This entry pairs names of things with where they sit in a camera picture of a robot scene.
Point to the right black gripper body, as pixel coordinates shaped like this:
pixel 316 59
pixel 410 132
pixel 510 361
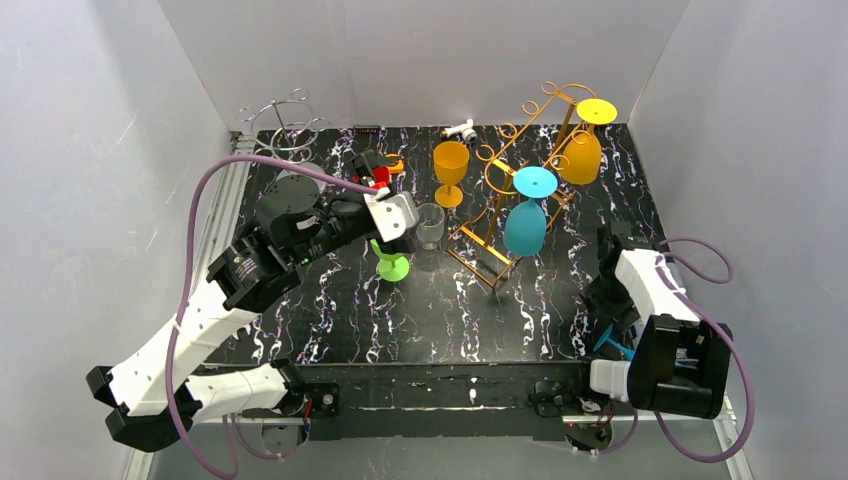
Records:
pixel 604 291

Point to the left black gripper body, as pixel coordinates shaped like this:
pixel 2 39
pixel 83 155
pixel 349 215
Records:
pixel 403 241

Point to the green plastic wine glass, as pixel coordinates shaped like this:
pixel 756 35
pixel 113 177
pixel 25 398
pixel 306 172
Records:
pixel 391 267

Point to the teal wine glass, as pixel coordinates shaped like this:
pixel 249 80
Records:
pixel 526 225

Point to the gold wire glass rack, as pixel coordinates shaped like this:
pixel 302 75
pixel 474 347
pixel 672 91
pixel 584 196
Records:
pixel 486 229

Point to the orange wine glass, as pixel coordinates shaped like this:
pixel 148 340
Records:
pixel 582 153
pixel 451 160

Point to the blue wine glass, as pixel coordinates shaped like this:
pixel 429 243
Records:
pixel 613 343

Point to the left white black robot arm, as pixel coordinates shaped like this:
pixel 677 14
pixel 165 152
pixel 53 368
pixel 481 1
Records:
pixel 157 395

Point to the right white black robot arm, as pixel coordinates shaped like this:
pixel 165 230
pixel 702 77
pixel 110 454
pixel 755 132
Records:
pixel 653 351

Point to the red plastic wine glass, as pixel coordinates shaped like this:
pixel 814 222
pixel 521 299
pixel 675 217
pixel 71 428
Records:
pixel 382 177

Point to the silver round glass rack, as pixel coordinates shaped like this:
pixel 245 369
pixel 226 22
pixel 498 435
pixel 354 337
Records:
pixel 286 129

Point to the clear glass tumbler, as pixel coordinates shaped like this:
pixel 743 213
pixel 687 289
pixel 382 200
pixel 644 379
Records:
pixel 431 226

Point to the white small fitting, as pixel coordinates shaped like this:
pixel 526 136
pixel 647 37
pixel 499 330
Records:
pixel 465 131

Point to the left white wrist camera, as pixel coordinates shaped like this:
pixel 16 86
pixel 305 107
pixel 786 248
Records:
pixel 392 214

